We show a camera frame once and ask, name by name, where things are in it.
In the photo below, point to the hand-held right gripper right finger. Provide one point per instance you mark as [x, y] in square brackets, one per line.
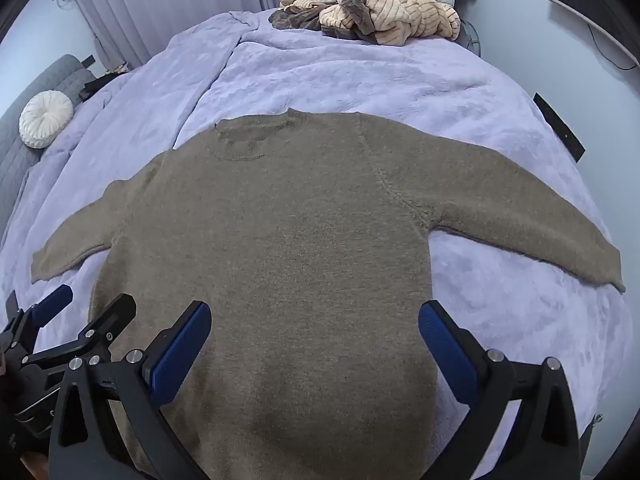
[447, 355]

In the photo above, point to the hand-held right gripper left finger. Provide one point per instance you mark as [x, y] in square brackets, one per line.
[180, 355]

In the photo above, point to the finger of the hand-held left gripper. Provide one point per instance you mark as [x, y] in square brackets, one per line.
[117, 312]
[52, 305]

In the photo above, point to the brown knit sweater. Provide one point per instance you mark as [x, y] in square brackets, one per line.
[300, 260]

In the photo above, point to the round white pleated pillow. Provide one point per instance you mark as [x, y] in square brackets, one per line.
[46, 120]

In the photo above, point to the small black object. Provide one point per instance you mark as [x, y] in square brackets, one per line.
[100, 85]

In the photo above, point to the black flat bar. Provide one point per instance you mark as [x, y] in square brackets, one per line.
[560, 127]

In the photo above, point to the lavender fleece blanket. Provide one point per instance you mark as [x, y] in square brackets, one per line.
[350, 75]

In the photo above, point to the grey pleated curtain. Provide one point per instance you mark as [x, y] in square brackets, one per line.
[175, 0]

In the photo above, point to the dark brown fleece garment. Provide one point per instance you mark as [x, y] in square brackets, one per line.
[295, 19]

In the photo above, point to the beige striped fleece garment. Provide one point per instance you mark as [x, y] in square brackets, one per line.
[405, 12]

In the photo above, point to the beige knit garment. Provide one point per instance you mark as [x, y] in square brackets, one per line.
[300, 2]

